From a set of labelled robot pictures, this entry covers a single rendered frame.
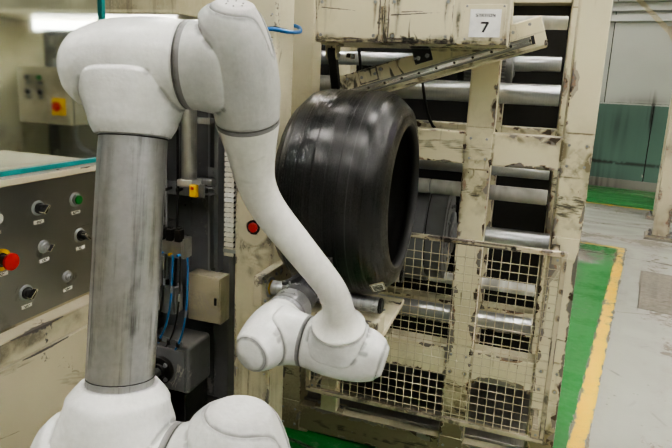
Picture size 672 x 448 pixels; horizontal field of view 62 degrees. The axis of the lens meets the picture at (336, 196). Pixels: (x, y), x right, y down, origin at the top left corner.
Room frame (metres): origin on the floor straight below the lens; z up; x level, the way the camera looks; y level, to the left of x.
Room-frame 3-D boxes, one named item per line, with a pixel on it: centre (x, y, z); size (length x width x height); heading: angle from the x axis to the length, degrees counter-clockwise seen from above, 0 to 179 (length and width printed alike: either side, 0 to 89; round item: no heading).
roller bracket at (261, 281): (1.73, 0.15, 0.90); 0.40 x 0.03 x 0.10; 162
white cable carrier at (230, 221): (1.74, 0.32, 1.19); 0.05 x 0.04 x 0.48; 162
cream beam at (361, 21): (1.92, -0.23, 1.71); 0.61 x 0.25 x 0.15; 72
